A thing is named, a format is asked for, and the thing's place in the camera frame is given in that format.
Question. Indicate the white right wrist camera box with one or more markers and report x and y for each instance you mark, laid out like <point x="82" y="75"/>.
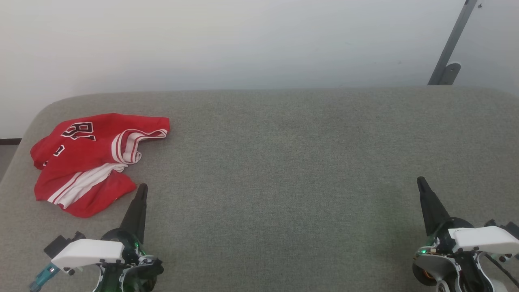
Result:
<point x="484" y="239"/>

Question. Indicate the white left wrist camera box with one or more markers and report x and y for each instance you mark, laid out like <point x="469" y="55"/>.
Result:
<point x="87" y="252"/>

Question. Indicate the left gripper black green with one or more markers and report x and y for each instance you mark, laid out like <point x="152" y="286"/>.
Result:
<point x="136" y="267"/>

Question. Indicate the red basketball jersey white trim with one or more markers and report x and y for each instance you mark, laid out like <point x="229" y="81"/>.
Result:
<point x="83" y="162"/>

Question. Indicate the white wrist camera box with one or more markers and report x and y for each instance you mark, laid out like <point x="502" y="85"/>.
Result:
<point x="87" y="252"/>
<point x="484" y="239"/>

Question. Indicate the right gripper black green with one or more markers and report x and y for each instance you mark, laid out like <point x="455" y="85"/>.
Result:
<point x="442" y="237"/>

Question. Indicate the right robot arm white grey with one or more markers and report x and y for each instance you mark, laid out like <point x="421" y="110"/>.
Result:
<point x="429" y="271"/>

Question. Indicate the grey metal pole with bracket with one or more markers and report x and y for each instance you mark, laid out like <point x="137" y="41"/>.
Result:
<point x="453" y="38"/>

